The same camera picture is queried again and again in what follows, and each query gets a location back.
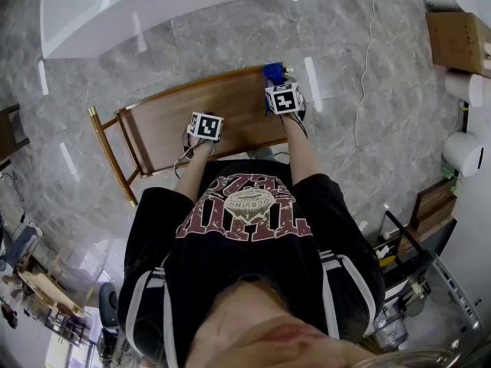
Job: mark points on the dark brown wooden stepped shelf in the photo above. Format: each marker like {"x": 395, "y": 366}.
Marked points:
{"x": 433, "y": 213}

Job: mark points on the white bathtub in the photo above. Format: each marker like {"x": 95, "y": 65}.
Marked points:
{"x": 96, "y": 25}

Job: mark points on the closed cardboard box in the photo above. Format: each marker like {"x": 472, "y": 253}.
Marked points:
{"x": 460, "y": 44}

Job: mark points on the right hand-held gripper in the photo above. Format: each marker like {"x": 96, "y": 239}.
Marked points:
{"x": 284, "y": 100}

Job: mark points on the blue cloth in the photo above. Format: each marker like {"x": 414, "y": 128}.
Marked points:
{"x": 273, "y": 72}

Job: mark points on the person's left forearm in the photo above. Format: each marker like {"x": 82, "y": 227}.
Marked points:
{"x": 193, "y": 175}

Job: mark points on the person's right forearm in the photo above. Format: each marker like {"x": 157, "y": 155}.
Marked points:
{"x": 303, "y": 155}

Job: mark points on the black metal cart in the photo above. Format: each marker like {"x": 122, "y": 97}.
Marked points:
{"x": 406, "y": 251}

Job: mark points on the wooden serving cart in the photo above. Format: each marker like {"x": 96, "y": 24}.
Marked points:
{"x": 165, "y": 129}

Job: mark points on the dark wooden desk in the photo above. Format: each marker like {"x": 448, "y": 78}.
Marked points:
{"x": 11, "y": 136}

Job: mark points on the person's eyeglasses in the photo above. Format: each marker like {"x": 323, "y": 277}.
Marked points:
{"x": 422, "y": 359}

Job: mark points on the person's chin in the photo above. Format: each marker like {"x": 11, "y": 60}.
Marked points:
{"x": 268, "y": 339}

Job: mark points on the office chair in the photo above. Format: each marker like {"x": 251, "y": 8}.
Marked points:
{"x": 108, "y": 305}

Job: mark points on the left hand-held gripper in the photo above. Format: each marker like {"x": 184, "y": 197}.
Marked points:
{"x": 205, "y": 127}

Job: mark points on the person's black printed t-shirt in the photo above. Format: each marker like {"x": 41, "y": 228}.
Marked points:
{"x": 249, "y": 267}

